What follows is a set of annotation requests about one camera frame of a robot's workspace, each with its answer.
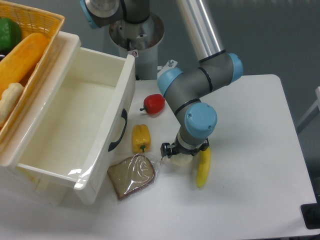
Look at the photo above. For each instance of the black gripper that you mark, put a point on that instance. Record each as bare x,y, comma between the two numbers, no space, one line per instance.
167,149

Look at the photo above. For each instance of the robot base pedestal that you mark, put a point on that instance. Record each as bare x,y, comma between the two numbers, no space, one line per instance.
140,41

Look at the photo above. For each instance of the orange baguette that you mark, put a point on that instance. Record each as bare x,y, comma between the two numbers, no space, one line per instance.
22,59

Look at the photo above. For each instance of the yellow banana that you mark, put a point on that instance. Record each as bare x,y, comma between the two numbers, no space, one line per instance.
204,166

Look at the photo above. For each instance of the white frame at right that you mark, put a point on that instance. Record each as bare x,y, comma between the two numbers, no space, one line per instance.
310,113

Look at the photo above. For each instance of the pale bread roll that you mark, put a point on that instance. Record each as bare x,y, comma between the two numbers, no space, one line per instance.
8,100

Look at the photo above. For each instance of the white mounting bracket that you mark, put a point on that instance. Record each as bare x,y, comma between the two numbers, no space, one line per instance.
163,68

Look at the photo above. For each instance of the white plastic drawer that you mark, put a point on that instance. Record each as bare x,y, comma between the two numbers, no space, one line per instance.
77,137

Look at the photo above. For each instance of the green bell pepper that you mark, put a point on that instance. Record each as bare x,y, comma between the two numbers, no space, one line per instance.
10,34

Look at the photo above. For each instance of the black device at edge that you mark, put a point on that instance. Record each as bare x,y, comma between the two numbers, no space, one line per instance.
311,215

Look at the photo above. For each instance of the red bell pepper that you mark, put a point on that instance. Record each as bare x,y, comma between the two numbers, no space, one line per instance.
153,104

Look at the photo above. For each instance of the white drawer cabinet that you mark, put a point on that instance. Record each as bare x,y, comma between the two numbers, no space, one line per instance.
55,69

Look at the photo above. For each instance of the yellow wicker basket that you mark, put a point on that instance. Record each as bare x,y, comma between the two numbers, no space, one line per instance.
32,32

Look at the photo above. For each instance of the yellow bell pepper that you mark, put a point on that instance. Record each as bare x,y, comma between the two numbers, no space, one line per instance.
140,139

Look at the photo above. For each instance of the bread slice in plastic bag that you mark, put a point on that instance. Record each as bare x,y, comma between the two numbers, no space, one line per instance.
134,174

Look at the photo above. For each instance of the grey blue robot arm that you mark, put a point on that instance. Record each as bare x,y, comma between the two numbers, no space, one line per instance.
182,91

